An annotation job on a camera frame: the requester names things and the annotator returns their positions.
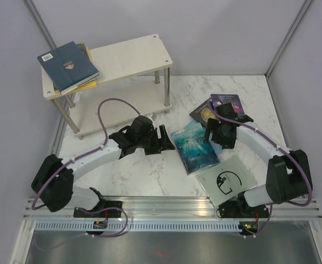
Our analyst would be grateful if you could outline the aluminium frame rail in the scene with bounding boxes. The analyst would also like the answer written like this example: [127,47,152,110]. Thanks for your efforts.
[24,196,322,221]

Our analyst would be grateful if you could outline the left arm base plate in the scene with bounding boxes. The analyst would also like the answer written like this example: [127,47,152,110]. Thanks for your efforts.
[73,200,123,219]

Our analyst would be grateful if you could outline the purple galaxy cover book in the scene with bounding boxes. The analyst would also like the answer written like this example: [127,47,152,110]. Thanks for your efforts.
[210,93,245,116]

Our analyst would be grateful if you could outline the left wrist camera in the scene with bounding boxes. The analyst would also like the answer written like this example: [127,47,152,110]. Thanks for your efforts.
[146,113,158,122]

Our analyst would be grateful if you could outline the black gold emblem book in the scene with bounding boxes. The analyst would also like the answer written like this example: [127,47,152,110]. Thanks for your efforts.
[189,100,216,127]

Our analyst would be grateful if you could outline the yellow Little Prince book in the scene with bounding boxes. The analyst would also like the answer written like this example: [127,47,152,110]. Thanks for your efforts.
[53,46,99,95]

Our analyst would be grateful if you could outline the green Alice Wonderland book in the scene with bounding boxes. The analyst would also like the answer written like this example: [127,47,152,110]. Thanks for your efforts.
[77,43,91,61]

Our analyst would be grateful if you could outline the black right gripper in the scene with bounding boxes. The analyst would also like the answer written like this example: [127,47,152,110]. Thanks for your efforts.
[203,118,236,150]

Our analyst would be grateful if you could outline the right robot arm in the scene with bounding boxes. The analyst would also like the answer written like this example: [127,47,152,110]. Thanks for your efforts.
[204,97,313,218]

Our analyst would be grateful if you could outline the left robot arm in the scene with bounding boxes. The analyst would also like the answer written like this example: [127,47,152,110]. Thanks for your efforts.
[31,115,175,217]

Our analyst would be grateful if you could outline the white book black circle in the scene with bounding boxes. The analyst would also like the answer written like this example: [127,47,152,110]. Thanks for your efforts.
[196,156,257,206]

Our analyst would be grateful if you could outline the white slotted cable duct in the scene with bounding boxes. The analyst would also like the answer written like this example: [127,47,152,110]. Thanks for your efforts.
[35,220,242,232]

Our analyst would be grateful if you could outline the teal ocean cover book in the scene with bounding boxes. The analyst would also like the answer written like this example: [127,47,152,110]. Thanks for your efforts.
[171,122,220,175]

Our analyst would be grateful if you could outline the white two-tier shelf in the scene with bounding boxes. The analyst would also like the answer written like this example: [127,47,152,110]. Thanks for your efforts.
[42,34,173,139]

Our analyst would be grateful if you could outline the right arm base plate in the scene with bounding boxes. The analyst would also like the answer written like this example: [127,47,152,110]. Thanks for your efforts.
[218,201,269,219]

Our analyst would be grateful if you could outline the navy blue hardcover book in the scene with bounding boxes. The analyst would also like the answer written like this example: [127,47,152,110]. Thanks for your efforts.
[37,41,99,95]

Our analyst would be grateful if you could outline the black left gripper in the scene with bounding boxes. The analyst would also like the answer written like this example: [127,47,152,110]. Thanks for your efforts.
[136,125,175,155]

